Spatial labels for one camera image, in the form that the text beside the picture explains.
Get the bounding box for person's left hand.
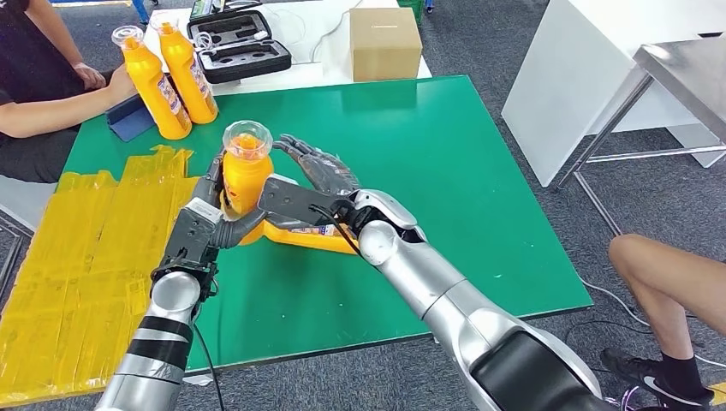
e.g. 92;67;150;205
72;62;108;91

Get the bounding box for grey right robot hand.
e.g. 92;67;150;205
271;134;362;198

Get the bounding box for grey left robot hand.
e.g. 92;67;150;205
190;148;269;251

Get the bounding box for person's right hand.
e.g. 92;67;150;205
107;63;139;107

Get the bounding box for blue tablet case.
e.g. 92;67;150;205
105;93;158;143

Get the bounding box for person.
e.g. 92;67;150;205
599;233;726;411
0;0;139;184

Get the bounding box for black device green label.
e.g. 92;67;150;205
189;0;263;22

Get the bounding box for black foam-lined case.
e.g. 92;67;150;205
187;9;293;85

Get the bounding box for brown cardboard box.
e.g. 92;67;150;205
348;7;424;83

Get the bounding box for white seat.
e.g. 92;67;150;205
0;172;58;231

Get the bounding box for yellow taped cardboard sheet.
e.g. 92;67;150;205
0;144;200;407

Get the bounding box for green plastic crate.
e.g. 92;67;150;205
395;0;426;25

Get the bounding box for white desk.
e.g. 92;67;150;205
502;0;726;189

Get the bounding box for black sneaker white logo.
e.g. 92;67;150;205
599;347;717;409

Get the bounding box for stainless steel table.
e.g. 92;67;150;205
552;36;726;240

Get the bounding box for dark sneaker pink laces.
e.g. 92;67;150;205
615;386;646;411

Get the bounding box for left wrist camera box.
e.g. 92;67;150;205
161;198;223;271

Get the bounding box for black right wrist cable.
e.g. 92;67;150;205
308;203;366;258

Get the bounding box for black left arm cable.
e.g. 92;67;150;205
193;320;227;411

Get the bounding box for thin white table cable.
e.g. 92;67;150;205
308;0;368;64

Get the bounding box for black floor cable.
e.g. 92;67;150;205
564;319;662;348

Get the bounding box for white floor cable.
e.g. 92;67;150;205
578;277;726;370

